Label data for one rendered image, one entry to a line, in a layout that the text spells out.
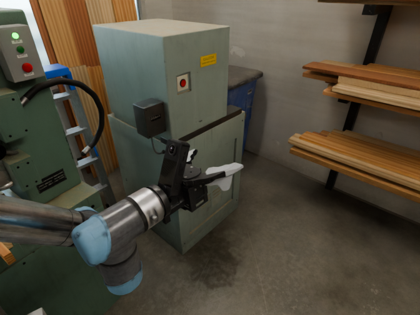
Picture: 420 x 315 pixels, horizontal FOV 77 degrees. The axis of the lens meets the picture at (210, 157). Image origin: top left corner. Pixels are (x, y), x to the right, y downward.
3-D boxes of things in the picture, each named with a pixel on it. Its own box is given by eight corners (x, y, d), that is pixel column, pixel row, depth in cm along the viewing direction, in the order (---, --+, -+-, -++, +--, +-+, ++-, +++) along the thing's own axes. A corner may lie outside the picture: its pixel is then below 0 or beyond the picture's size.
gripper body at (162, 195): (188, 189, 65) (149, 214, 58) (183, 158, 61) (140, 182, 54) (211, 199, 61) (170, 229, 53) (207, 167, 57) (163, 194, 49)
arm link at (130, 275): (123, 249, 62) (114, 216, 56) (152, 279, 56) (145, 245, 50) (91, 272, 57) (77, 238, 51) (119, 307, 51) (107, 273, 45)
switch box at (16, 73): (6, 80, 88) (-16, 26, 79) (37, 73, 95) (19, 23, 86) (15, 83, 85) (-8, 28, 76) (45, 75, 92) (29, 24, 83)
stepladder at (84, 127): (82, 217, 217) (23, 69, 160) (110, 201, 233) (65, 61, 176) (91, 226, 207) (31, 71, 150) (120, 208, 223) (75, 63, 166)
